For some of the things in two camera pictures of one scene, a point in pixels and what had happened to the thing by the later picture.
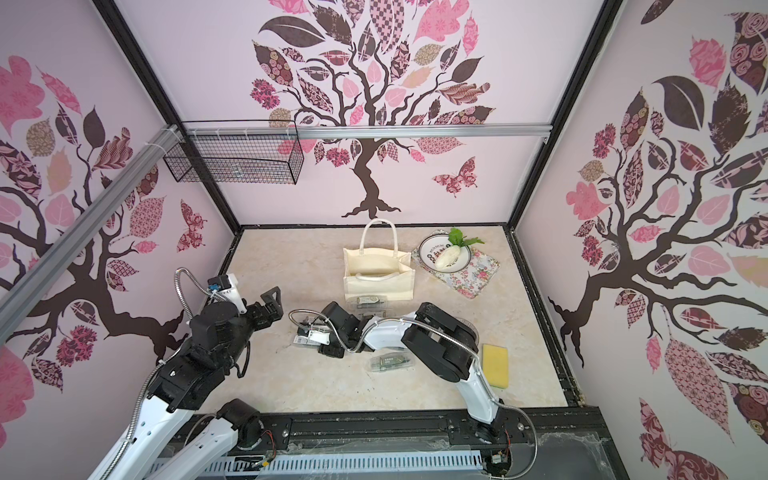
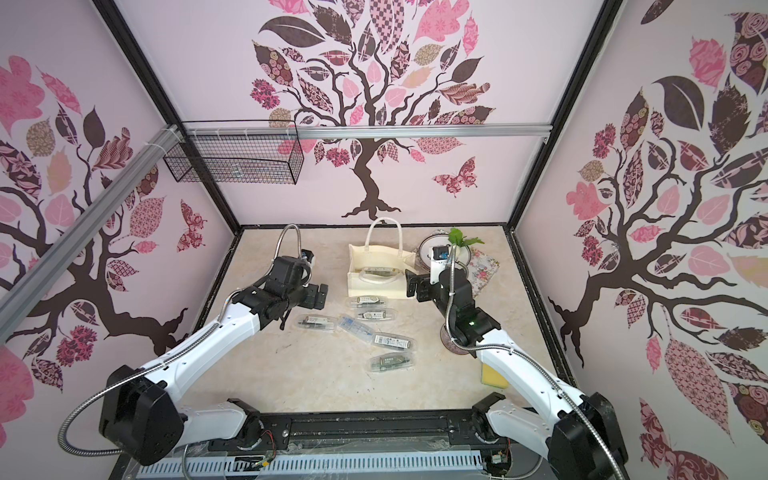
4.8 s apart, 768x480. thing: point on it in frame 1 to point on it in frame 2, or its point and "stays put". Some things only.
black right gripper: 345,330 to 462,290
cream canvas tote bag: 378,275 stays put
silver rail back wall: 363,131 stays put
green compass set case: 389,362 stays put
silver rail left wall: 37,278 stays put
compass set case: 369,302 stays put
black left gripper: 266,320 to 314,296
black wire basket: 241,159 stays put
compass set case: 314,337 to 316,322
